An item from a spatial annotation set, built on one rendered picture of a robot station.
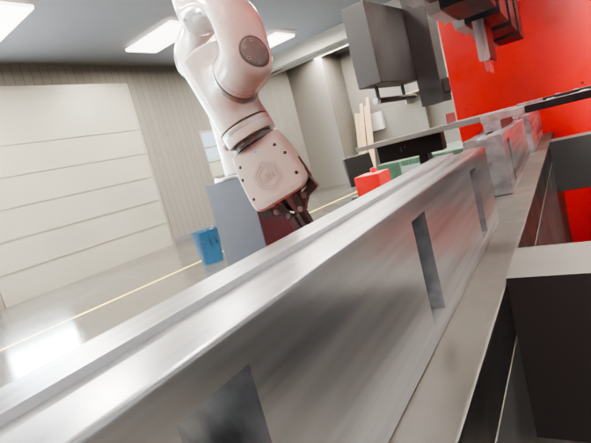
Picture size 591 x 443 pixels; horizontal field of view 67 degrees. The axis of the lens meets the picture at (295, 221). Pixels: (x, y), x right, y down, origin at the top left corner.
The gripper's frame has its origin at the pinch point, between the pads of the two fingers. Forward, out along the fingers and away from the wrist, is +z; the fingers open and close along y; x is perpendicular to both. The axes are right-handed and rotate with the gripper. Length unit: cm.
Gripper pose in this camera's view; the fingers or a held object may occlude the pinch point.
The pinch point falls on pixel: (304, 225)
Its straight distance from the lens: 71.5
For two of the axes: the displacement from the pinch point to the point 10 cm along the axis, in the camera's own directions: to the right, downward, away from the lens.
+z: 5.1, 8.6, 0.2
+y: 8.1, -4.8, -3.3
